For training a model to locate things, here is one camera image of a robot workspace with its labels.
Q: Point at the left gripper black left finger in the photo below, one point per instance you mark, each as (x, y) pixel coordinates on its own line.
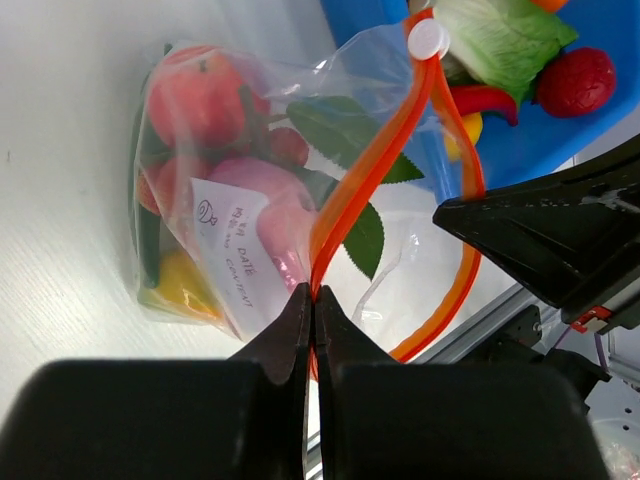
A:
(240, 418)

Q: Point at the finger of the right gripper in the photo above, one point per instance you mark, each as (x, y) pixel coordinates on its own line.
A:
(571, 238)

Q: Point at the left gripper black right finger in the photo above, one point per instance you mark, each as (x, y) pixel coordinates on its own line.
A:
(523, 418)

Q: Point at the yellow toy lemon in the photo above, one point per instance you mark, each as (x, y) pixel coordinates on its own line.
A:
(182, 290)

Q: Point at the red toy strawberry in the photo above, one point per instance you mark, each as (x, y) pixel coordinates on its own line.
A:
(576, 83)

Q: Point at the purple toy onion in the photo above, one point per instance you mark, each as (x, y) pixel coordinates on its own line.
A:
(284, 224)

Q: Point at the clear zip top bag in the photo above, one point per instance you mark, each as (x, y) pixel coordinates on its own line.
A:
(397, 278)

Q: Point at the red lychee toy bunch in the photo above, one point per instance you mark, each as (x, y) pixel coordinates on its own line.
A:
(317, 139)

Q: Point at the red toy apple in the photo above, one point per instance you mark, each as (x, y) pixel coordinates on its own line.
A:
(193, 96)

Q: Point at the red toy chili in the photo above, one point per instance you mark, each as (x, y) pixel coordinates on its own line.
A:
(472, 99)

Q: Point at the green toy cabbage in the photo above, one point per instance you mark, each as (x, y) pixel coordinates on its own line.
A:
(503, 44)

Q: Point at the blue plastic bin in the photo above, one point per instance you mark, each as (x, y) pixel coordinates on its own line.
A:
(534, 81)

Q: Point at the aluminium mounting rail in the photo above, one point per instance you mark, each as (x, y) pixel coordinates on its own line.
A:
(614, 405)

